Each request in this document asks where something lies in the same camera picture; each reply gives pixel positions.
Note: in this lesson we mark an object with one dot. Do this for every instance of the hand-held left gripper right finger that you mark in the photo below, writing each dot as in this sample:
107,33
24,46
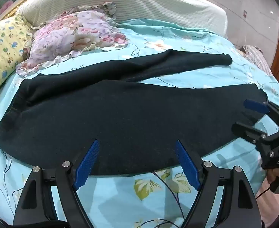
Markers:
187,165

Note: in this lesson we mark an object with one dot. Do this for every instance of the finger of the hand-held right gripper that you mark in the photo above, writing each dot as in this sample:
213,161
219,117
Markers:
246,130
256,105

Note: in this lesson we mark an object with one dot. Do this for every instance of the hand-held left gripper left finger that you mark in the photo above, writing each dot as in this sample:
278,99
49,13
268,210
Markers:
87,165

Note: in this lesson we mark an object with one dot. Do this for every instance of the black pants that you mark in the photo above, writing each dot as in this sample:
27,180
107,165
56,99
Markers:
120,123

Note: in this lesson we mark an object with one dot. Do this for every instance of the person's right hand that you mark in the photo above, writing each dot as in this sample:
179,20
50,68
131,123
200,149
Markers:
270,176

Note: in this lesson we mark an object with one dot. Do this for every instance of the plaid cloth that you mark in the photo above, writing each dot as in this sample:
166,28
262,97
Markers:
258,59

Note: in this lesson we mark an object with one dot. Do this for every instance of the teal floral bed sheet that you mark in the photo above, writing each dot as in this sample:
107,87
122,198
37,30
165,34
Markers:
134,199

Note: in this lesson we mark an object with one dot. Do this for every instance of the pink floral ruffled pillow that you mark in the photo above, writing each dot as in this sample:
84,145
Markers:
73,35

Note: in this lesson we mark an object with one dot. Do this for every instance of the yellow printed pillow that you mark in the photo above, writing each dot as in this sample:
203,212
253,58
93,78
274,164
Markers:
4,52

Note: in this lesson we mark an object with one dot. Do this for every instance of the gold framed floral painting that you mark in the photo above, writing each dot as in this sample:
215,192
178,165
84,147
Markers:
10,3

